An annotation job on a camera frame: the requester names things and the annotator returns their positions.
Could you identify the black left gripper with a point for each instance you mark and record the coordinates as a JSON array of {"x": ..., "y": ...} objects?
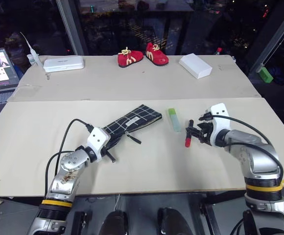
[{"x": 107, "y": 149}]

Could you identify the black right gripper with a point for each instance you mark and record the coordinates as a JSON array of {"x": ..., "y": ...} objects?
[{"x": 206, "y": 133}]

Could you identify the red marker with black cap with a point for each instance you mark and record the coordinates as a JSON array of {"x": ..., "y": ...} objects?
[{"x": 187, "y": 142}]

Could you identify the black white grid pouch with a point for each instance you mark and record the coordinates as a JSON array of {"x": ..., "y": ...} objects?
[{"x": 134, "y": 117}]

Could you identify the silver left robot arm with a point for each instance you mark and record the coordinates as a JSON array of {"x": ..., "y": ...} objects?
[{"x": 64, "y": 169}]

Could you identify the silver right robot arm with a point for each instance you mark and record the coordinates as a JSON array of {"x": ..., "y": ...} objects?
[{"x": 257, "y": 156}]

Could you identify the green highlighter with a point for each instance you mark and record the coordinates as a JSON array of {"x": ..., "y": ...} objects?
[{"x": 175, "y": 121}]

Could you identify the dark rounded shape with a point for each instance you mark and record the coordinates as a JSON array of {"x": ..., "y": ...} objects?
[
  {"x": 172, "y": 221},
  {"x": 115, "y": 222}
]

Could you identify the white cardboard box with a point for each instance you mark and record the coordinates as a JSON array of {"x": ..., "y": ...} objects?
[{"x": 196, "y": 66}]

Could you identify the beige cardboard sheet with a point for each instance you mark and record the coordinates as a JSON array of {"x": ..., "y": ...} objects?
[{"x": 137, "y": 83}]

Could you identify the red shoe with yellow laces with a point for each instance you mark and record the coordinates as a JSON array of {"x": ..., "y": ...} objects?
[
  {"x": 156, "y": 56},
  {"x": 129, "y": 58}
]

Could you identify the green block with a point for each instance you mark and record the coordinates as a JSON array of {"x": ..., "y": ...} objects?
[{"x": 265, "y": 74}]

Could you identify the white flat plastic case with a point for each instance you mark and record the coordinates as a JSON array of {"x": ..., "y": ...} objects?
[{"x": 63, "y": 63}]

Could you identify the white syringe-shaped tool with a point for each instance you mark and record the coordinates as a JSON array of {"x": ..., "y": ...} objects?
[{"x": 33, "y": 52}]

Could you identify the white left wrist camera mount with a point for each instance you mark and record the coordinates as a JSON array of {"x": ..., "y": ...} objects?
[{"x": 97, "y": 140}]

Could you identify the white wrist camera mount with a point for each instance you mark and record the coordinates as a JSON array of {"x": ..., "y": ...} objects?
[
  {"x": 219, "y": 117},
  {"x": 97, "y": 140}
]

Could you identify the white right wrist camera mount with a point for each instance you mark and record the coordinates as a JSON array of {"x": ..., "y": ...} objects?
[{"x": 219, "y": 117}]

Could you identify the black metal bracket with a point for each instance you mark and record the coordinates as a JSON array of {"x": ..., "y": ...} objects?
[{"x": 80, "y": 221}]

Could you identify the grey metal frame post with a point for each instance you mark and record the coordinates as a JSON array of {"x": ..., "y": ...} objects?
[
  {"x": 274, "y": 36},
  {"x": 69, "y": 27}
]

